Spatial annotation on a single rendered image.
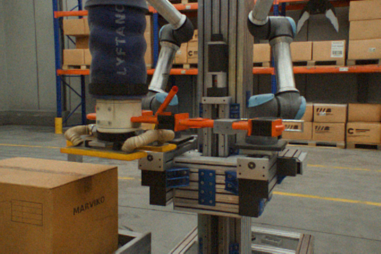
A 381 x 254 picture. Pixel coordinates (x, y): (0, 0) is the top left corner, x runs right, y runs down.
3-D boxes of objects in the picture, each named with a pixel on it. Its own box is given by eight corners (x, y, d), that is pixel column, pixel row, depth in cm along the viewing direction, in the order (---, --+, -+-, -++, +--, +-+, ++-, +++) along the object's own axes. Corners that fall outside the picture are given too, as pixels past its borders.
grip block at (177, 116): (155, 130, 143) (155, 113, 143) (170, 127, 152) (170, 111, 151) (174, 131, 139) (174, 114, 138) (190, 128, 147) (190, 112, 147)
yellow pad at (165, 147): (96, 145, 172) (96, 134, 171) (112, 142, 180) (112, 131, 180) (162, 152, 154) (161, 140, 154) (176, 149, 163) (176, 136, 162)
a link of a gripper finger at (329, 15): (344, 28, 166) (330, 10, 167) (344, 26, 160) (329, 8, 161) (337, 33, 167) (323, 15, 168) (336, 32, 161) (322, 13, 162)
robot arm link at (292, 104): (270, 123, 199) (259, 23, 213) (299, 123, 201) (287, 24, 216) (279, 117, 187) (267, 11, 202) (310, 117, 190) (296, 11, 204)
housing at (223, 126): (212, 133, 133) (212, 119, 133) (221, 131, 139) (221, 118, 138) (231, 135, 129) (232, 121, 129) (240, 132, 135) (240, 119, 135)
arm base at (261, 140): (248, 139, 205) (248, 119, 204) (279, 140, 199) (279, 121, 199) (241, 143, 191) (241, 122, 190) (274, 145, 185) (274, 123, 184)
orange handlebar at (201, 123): (64, 119, 169) (64, 111, 169) (115, 114, 195) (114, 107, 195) (280, 135, 121) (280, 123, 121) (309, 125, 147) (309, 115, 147)
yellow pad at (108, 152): (59, 152, 155) (59, 139, 155) (79, 148, 164) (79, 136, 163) (129, 161, 138) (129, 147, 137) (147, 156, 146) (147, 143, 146)
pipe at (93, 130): (63, 142, 157) (63, 127, 156) (109, 135, 178) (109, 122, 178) (133, 150, 139) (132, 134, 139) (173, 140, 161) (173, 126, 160)
